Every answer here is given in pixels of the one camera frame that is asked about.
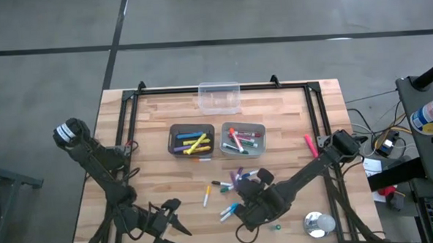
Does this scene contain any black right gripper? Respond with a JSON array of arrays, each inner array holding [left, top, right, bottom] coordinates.
[[235, 176, 291, 231]]

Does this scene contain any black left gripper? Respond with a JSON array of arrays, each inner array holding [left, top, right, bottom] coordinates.
[[141, 209, 193, 243]]

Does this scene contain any white marker yellow cap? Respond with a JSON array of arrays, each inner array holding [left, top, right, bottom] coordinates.
[[202, 184, 213, 208]]

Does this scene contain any orange Expo marker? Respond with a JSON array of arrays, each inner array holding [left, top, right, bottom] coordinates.
[[227, 126, 245, 154]]

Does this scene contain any red Expo marker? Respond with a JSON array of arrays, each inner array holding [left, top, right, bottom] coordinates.
[[235, 130, 264, 138]]

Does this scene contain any pink highlighter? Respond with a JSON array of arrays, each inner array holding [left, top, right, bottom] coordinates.
[[304, 133, 320, 159]]

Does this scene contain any orange-yellow highlighter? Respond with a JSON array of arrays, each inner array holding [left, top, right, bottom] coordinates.
[[183, 146, 212, 155]]

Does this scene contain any yellow Sharpie highlighter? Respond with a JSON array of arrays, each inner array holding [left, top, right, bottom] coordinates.
[[185, 132, 208, 156], [182, 137, 211, 146]]

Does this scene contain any light grey plastic bin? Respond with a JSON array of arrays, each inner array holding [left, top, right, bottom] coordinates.
[[219, 119, 268, 161]]

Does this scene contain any white light bulb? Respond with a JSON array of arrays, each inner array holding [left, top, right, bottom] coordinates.
[[317, 213, 338, 235]]

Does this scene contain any dark grey translucent bin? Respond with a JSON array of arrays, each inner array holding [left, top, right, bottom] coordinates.
[[166, 121, 217, 160]]

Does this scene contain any clear plastic container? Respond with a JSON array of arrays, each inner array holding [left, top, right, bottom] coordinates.
[[197, 81, 243, 116]]

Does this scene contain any white paper card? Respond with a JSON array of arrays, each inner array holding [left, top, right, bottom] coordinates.
[[361, 156, 384, 178]]

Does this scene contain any small red object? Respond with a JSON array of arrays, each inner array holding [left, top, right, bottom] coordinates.
[[377, 184, 399, 199]]

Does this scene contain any dark grey box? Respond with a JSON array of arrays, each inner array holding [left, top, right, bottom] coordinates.
[[386, 192, 407, 212]]

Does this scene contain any black bar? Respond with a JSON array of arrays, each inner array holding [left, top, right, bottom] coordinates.
[[366, 157, 429, 192]]

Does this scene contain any blue white power adapter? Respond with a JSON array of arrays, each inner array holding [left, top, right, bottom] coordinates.
[[374, 137, 397, 159]]

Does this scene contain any grey metal stand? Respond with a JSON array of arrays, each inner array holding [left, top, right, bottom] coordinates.
[[0, 142, 47, 243]]

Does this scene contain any blue white spray can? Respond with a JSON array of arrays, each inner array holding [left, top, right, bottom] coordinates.
[[408, 91, 433, 135]]

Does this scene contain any black pole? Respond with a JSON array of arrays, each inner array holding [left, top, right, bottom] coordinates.
[[410, 56, 433, 91]]

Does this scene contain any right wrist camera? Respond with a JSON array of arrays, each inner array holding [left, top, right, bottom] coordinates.
[[256, 167, 276, 186]]

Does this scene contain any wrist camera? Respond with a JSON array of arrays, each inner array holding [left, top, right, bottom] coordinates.
[[160, 197, 183, 213], [256, 167, 276, 186]]

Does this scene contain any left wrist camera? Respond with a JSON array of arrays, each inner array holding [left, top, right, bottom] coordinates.
[[160, 197, 183, 213]]

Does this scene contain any black aluminium table frame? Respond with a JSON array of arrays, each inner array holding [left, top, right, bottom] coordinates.
[[63, 70, 387, 243]]

